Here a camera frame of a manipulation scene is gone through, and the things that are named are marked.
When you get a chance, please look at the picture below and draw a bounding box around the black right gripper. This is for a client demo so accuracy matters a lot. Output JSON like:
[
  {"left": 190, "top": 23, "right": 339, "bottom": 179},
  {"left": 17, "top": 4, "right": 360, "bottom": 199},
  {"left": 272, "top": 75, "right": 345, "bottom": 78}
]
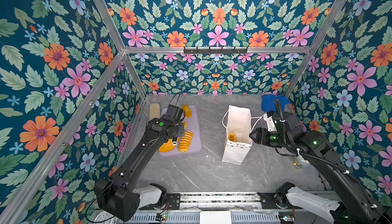
[{"left": 247, "top": 127, "right": 291, "bottom": 150}]

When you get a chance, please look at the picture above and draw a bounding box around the oval orange bread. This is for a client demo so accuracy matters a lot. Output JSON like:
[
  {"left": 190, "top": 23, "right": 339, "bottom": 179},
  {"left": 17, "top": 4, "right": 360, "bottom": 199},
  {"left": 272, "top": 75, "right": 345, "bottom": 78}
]
[{"left": 182, "top": 105, "right": 193, "bottom": 118}]

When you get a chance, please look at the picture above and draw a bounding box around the white cartoon paper bag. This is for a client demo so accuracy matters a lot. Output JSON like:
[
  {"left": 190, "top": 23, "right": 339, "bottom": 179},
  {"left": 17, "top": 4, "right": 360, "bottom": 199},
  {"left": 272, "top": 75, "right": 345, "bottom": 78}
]
[{"left": 222, "top": 105, "right": 261, "bottom": 165}]

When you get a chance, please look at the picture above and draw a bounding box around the scalloped yellow bread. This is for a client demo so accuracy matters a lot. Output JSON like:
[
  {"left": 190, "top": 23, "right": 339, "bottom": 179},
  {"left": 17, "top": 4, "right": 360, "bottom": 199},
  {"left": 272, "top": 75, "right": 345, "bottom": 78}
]
[{"left": 227, "top": 132, "right": 237, "bottom": 142}]

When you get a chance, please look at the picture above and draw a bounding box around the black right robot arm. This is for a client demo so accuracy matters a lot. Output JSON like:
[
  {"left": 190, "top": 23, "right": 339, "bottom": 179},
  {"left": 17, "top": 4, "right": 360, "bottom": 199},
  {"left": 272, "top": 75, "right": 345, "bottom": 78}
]
[{"left": 249, "top": 99, "right": 392, "bottom": 224}]

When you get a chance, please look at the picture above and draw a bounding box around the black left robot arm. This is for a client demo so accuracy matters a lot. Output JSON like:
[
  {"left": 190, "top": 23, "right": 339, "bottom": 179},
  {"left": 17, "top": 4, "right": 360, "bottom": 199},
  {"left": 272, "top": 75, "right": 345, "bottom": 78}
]
[{"left": 94, "top": 105, "right": 185, "bottom": 222}]

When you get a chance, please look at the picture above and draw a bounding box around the ridged orange bread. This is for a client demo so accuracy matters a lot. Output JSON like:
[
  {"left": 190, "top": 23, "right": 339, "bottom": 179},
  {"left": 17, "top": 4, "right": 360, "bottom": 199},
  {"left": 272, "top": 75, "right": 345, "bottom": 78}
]
[{"left": 178, "top": 131, "right": 193, "bottom": 153}]

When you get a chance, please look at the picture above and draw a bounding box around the large orange wedge bread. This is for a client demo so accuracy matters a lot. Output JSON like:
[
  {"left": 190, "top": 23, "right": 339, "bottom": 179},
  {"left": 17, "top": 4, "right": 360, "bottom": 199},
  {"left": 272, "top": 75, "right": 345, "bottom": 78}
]
[{"left": 158, "top": 138, "right": 179, "bottom": 153}]

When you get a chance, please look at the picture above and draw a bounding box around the lilac plastic tray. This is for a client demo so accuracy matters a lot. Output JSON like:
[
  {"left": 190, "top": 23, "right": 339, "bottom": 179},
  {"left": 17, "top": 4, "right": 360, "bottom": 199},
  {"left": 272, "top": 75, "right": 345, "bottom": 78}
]
[{"left": 158, "top": 105, "right": 203, "bottom": 157}]

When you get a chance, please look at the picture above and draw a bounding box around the blue cap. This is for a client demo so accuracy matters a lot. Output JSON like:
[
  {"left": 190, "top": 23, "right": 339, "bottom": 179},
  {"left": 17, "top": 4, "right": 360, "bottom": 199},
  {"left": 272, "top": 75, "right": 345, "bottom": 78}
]
[{"left": 261, "top": 94, "right": 290, "bottom": 112}]

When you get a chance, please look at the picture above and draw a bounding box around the small analog clock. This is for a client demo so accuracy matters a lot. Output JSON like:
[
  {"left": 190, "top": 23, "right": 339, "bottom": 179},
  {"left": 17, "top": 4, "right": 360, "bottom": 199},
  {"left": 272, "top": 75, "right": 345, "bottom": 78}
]
[{"left": 291, "top": 155, "right": 311, "bottom": 169}]

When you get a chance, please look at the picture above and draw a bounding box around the round white gauge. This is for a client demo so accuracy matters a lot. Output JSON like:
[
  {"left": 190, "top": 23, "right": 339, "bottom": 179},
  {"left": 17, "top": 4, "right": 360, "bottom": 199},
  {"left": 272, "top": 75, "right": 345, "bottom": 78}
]
[{"left": 94, "top": 211, "right": 118, "bottom": 224}]

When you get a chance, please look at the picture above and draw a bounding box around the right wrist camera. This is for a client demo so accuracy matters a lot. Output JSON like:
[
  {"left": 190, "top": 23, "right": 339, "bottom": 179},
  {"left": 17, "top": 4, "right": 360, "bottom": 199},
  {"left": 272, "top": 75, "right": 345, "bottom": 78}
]
[{"left": 263, "top": 110, "right": 277, "bottom": 132}]

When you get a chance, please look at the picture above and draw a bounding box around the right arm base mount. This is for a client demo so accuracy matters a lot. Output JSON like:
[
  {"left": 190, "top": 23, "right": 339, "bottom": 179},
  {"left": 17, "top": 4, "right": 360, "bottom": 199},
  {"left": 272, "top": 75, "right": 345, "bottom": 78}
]
[{"left": 257, "top": 182, "right": 296, "bottom": 209}]

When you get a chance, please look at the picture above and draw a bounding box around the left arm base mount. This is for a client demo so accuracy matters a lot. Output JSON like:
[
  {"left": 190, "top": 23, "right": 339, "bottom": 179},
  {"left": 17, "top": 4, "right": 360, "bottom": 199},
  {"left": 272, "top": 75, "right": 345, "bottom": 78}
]
[{"left": 133, "top": 183, "right": 181, "bottom": 210}]

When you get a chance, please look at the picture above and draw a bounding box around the black hook rail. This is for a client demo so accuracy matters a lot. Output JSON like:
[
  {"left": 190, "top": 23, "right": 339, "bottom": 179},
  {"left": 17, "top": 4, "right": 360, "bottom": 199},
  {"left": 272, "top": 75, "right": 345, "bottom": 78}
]
[{"left": 183, "top": 46, "right": 248, "bottom": 55}]

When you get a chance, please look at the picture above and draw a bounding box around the white box on rail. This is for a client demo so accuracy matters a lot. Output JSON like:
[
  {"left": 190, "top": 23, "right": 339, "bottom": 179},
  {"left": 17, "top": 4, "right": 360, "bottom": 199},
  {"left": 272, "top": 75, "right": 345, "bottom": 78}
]
[{"left": 200, "top": 211, "right": 232, "bottom": 224}]

